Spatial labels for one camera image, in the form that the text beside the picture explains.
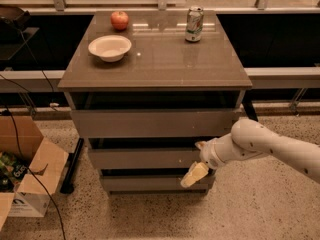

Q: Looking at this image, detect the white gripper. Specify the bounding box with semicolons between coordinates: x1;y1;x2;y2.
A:
181;139;225;188

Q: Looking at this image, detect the grey drawer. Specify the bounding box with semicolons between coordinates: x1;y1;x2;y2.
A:
88;148;200;169
100;175;215;192
71;109;240;138

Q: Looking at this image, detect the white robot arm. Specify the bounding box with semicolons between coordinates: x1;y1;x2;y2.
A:
181;119;320;188

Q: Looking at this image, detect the grey bottom drawer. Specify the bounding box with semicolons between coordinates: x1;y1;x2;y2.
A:
100;175;215;192

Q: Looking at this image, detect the grey drawer cabinet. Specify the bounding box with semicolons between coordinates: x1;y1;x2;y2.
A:
59;10;252;179

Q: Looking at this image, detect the grey top drawer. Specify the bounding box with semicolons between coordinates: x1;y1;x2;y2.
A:
71;109;240;138

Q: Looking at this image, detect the black table leg right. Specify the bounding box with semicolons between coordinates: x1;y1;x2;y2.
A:
242;101;258;121

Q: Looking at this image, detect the black table leg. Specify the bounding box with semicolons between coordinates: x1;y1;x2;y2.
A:
242;101;258;121
60;138;84;194

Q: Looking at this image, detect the black table leg left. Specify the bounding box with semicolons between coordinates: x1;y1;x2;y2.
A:
60;138;84;194

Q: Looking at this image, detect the white bowl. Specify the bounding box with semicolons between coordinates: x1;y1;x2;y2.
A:
88;35;132;62

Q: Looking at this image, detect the green white soda can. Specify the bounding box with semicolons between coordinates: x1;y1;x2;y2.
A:
185;6;204;42

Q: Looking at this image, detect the red apple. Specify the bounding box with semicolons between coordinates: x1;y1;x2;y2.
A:
110;11;129;31

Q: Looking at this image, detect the cardboard box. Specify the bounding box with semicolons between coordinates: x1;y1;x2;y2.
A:
0;116;68;229

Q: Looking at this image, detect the green snack bag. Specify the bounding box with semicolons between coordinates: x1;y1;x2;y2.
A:
0;152;27;192

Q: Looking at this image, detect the black device on shelf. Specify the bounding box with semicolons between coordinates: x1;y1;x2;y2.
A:
0;5;31;30

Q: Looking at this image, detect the black cable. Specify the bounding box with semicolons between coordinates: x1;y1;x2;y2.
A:
0;73;68;240

